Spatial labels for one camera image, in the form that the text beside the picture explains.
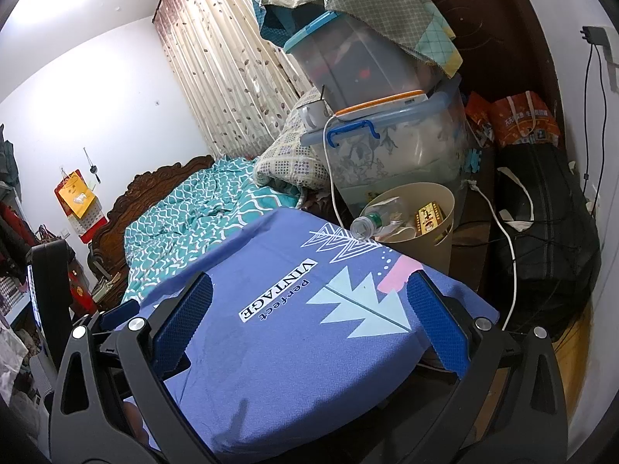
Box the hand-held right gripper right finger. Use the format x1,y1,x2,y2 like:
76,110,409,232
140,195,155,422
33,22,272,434
407,271,570,464

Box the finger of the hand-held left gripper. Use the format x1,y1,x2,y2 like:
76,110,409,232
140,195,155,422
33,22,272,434
72,299,142,336

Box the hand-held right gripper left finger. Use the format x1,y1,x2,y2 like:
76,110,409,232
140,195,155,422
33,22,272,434
48,271,214,464

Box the beige plastic bin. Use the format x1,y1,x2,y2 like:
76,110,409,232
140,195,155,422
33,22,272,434
359,184,456,276

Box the small yellow box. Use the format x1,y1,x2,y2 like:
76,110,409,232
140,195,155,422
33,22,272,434
415,201,446,240

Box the clear plastic bottle green label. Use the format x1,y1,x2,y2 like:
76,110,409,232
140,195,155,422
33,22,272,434
351,196,412,241

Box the red gift bag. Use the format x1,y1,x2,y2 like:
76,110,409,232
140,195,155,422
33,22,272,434
68,261,97,315

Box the grey metal shelf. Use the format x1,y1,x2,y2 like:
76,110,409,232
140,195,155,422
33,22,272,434
0,188,59,329

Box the brown handbag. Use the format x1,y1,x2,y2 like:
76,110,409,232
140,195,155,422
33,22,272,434
34,225,61,248

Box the row of red black bags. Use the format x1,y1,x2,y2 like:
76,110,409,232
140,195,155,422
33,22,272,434
0,203,39,252

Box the teal patterned bed blanket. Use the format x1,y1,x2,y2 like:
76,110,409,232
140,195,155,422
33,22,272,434
121,155,303,305

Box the hanging keys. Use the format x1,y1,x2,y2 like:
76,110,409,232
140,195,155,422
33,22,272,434
83,147,102,184

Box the carved wooden headboard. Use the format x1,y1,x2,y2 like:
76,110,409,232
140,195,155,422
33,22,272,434
89,155,216,295

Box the blue foam puzzle piece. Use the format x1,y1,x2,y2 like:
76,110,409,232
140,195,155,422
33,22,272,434
457,147,484,175

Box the patterned pillow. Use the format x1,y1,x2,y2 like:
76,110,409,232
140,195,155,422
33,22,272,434
255,101,339,191

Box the orange printed bag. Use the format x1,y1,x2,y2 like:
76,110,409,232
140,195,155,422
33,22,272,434
464,92,496,148
491,91,562,148

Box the white flat device orange edge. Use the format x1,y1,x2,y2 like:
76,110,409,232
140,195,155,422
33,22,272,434
336,91,431,121

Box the white mug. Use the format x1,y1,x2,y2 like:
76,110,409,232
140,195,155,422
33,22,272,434
299,99,334,131

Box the beige leaf print curtain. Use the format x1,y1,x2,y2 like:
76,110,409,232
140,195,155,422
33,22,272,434
154,0,334,160

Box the clear storage box blue lid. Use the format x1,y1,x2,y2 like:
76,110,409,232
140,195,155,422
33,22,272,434
283,10,421,102

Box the dark brown wooden door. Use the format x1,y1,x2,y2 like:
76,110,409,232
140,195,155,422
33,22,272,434
401,0,566,291

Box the white cable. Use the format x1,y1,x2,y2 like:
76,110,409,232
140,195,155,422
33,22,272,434
324,113,518,334

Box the red yellow wall calendar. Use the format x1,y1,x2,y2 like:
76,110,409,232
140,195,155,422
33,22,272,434
54,169,107,242

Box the large black bag white straps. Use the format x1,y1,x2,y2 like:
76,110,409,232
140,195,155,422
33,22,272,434
493,145,603,329

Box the clear storage box blue handle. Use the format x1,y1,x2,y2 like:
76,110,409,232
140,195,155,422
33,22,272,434
300,75,479,204

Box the black cable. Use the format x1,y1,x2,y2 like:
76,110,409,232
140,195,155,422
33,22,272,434
581,43,611,213

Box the wall socket with charger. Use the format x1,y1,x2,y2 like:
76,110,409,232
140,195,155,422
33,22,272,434
583,25,611,46

